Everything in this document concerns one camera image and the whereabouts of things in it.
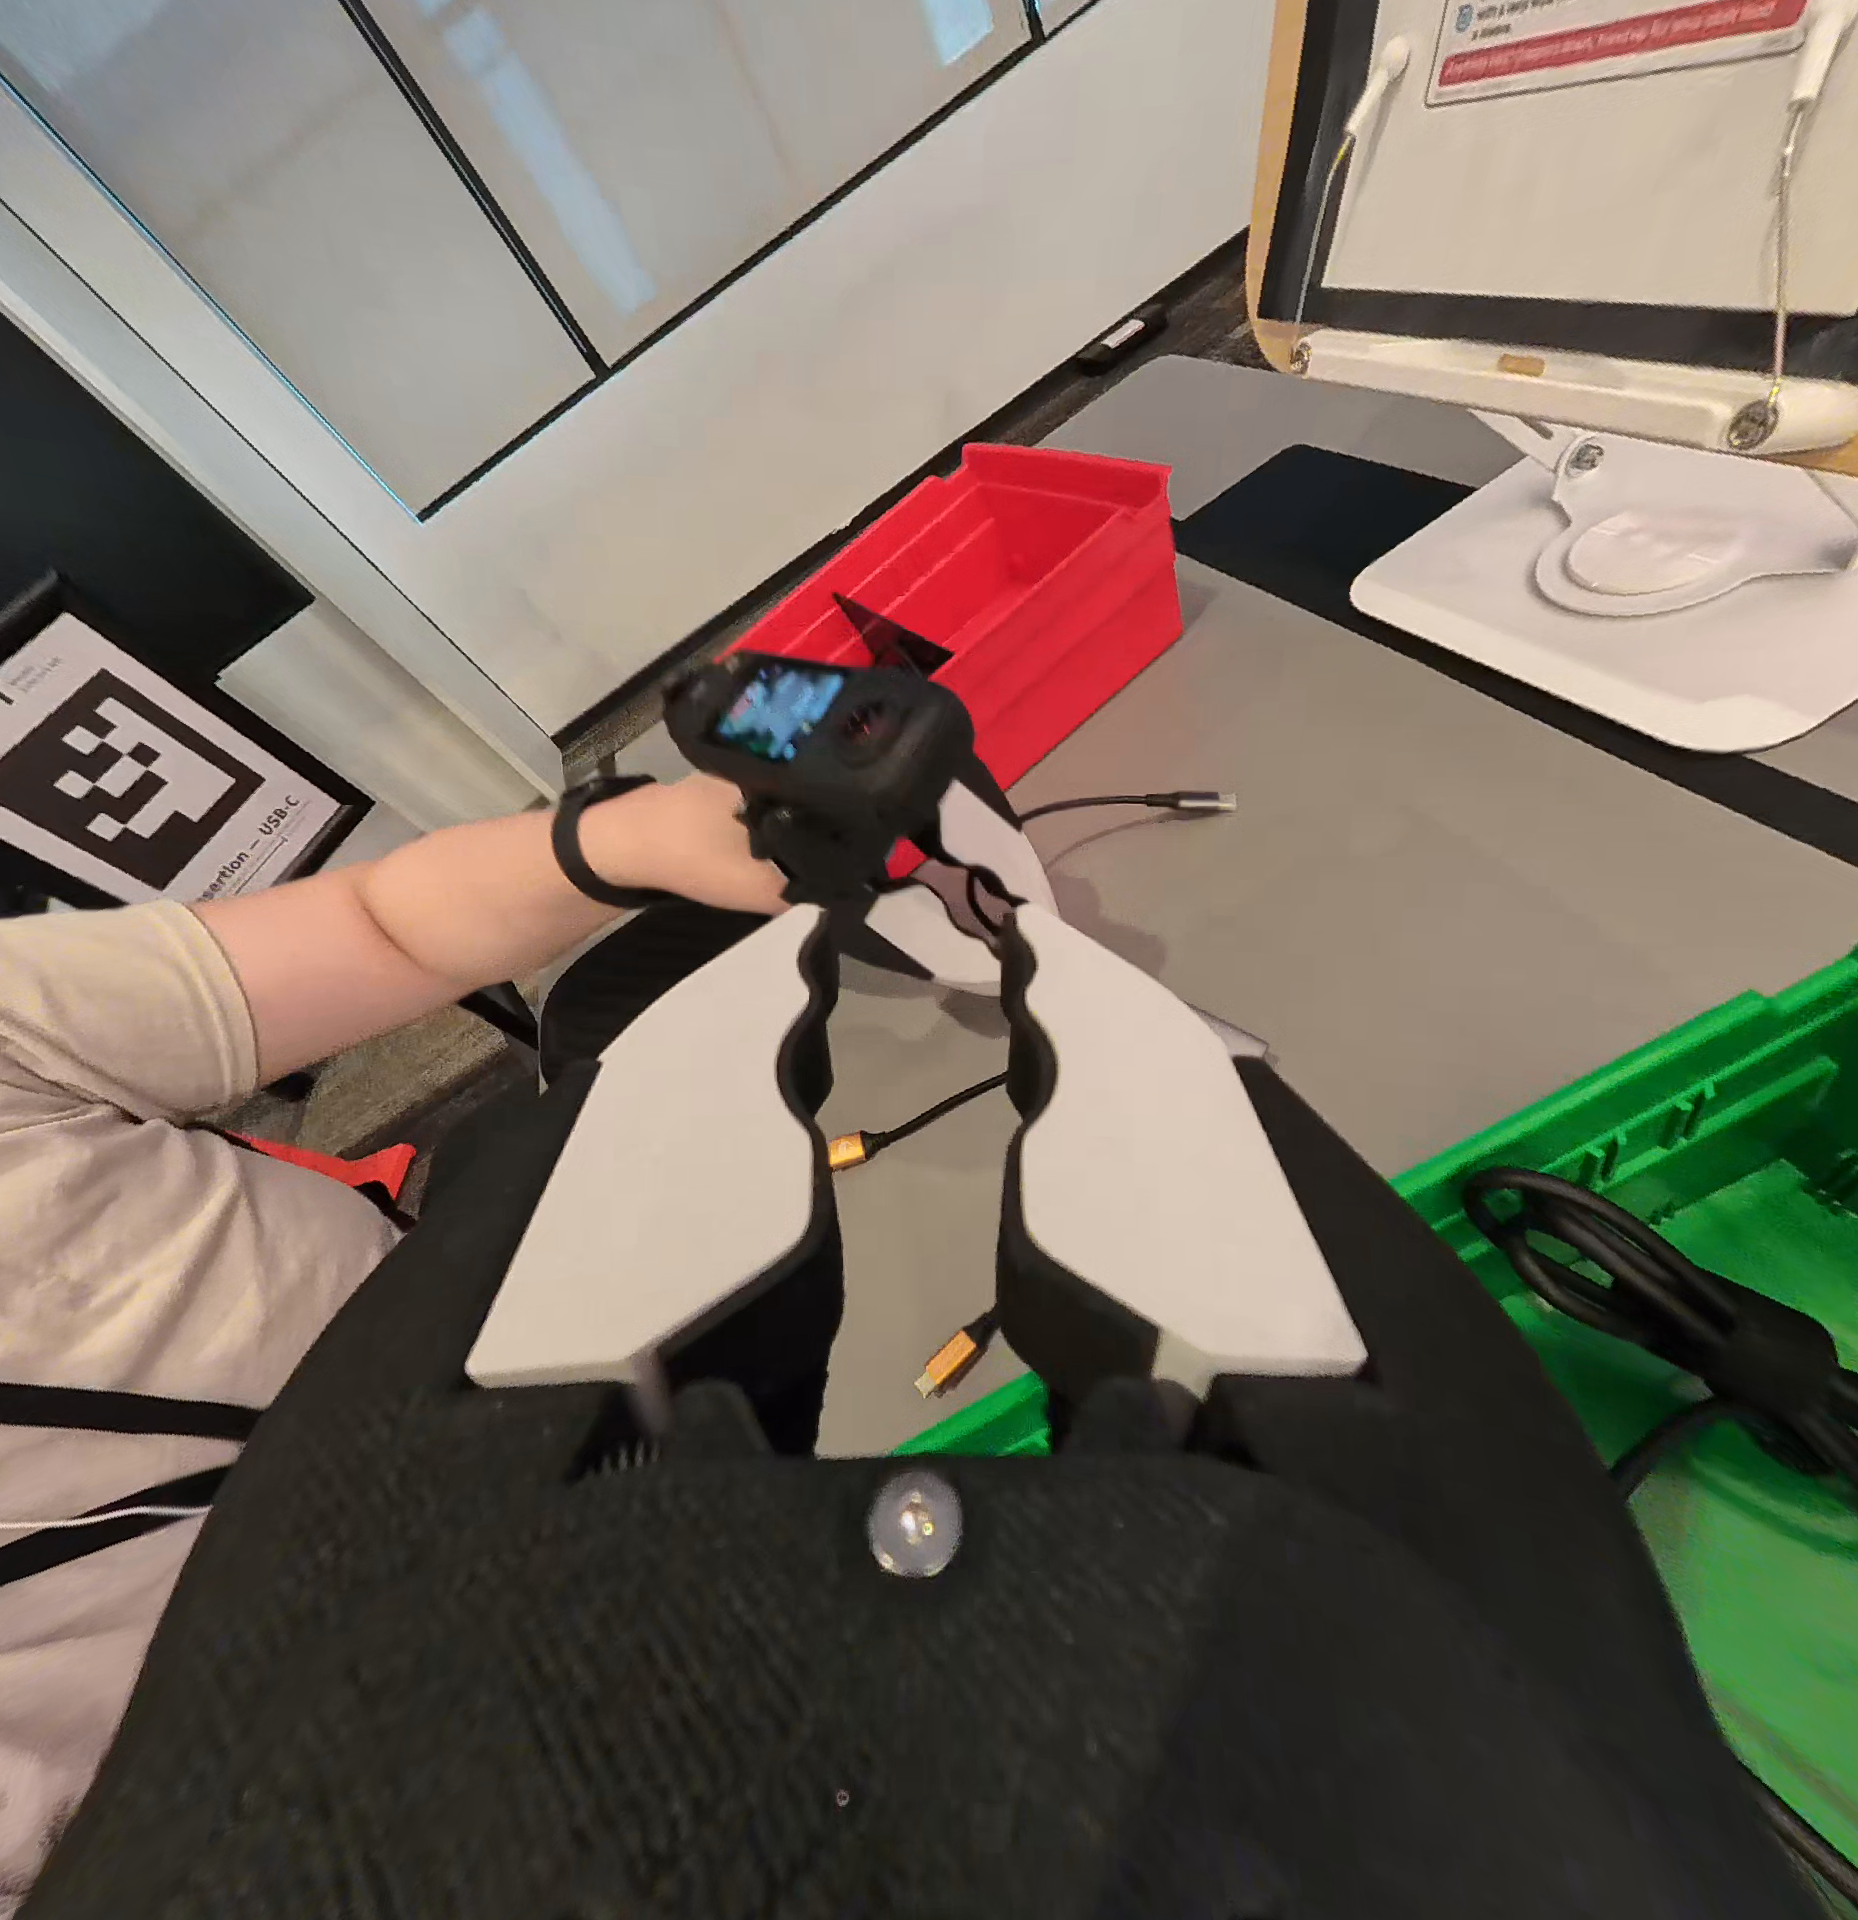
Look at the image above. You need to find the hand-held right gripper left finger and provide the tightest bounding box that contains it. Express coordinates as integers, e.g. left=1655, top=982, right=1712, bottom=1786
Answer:
left=464, top=903, right=845, bottom=1446

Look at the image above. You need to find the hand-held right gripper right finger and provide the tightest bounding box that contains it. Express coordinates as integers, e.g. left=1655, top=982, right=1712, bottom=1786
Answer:
left=994, top=898, right=1371, bottom=1410

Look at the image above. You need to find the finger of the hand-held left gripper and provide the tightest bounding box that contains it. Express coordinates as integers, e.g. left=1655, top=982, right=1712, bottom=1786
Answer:
left=929, top=778, right=1067, bottom=919
left=831, top=889, right=1010, bottom=996

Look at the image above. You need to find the red plastic bin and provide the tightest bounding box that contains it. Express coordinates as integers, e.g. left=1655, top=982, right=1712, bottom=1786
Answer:
left=727, top=444, right=1182, bottom=790

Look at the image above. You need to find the person's left forearm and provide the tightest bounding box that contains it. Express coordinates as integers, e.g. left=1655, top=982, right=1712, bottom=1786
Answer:
left=231, top=800, right=646, bottom=1085

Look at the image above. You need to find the person's left hand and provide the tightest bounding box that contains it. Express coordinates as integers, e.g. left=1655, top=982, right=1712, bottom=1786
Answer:
left=625, top=778, right=791, bottom=913

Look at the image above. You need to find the black mesh chair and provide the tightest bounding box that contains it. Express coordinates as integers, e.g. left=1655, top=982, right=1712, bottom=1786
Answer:
left=535, top=901, right=789, bottom=1105

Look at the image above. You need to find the grey desk mat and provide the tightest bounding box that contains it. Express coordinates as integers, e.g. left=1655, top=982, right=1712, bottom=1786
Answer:
left=1041, top=352, right=1488, bottom=492
left=614, top=554, right=1858, bottom=1456

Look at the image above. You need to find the green plastic bin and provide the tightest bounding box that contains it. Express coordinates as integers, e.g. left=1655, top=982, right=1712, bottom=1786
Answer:
left=892, top=916, right=1858, bottom=1920

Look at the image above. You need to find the white screen stand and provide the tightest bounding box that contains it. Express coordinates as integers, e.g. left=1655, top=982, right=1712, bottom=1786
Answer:
left=1348, top=405, right=1858, bottom=754

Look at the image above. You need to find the printed marker card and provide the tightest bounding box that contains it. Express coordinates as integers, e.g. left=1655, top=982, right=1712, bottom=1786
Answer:
left=0, top=575, right=373, bottom=911

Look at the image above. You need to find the wooden framed screen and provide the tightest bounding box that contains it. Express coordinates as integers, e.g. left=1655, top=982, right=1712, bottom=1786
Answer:
left=1247, top=0, right=1858, bottom=487

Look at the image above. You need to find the white paper instruction sheet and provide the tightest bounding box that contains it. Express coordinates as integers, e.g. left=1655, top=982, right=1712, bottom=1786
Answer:
left=1314, top=0, right=1858, bottom=321

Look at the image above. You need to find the black cable with orange plugs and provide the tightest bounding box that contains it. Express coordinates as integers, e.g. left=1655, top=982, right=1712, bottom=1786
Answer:
left=822, top=1074, right=1013, bottom=1403

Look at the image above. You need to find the red strap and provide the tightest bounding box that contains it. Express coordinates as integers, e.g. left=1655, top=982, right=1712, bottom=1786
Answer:
left=244, top=1129, right=420, bottom=1206

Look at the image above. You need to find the black cable bundle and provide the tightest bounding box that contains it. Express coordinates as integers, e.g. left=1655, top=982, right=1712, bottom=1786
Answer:
left=1461, top=1164, right=1858, bottom=1508

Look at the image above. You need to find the black harness strap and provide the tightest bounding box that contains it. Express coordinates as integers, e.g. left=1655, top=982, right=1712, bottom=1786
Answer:
left=0, top=1378, right=262, bottom=1596

